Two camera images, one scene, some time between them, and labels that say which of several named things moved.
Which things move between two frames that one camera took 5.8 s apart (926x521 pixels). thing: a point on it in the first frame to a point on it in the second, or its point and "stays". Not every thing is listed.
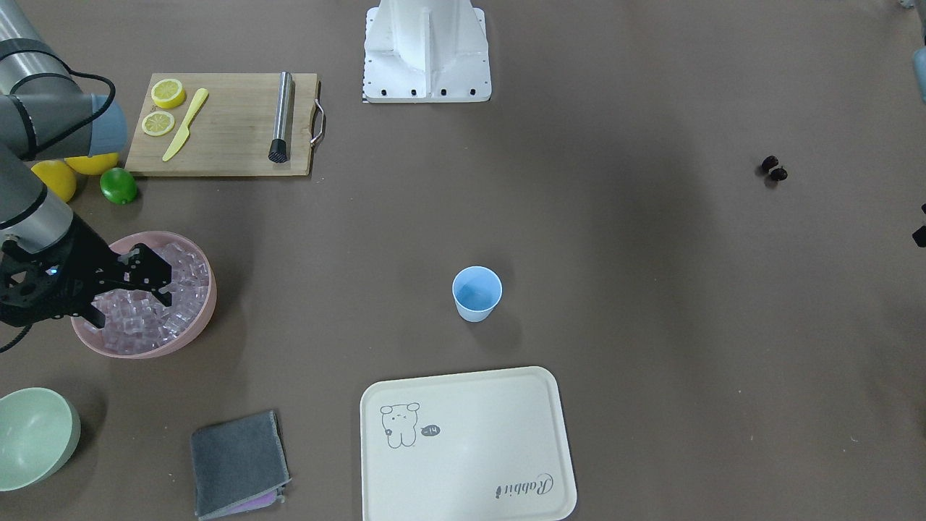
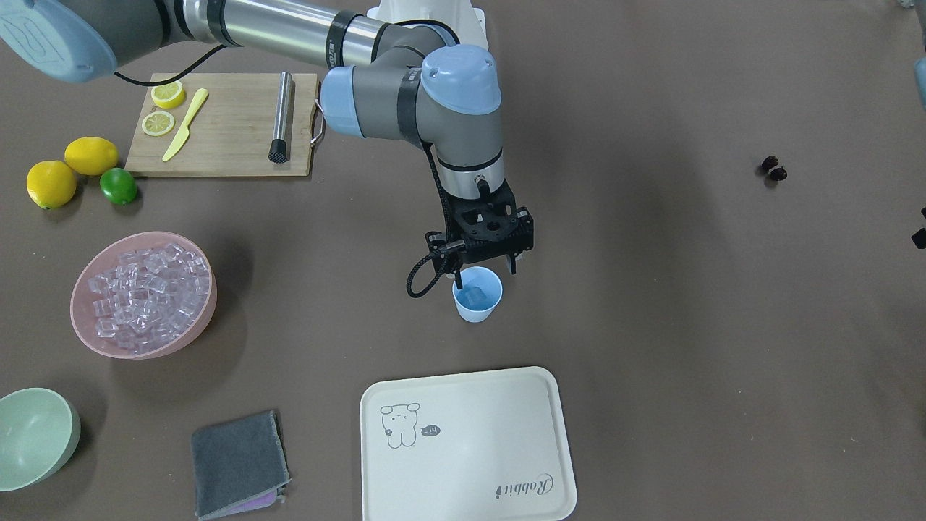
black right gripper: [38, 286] to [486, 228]
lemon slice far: [168, 93] stays
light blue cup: [477, 290] stays
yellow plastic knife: [181, 139] stays
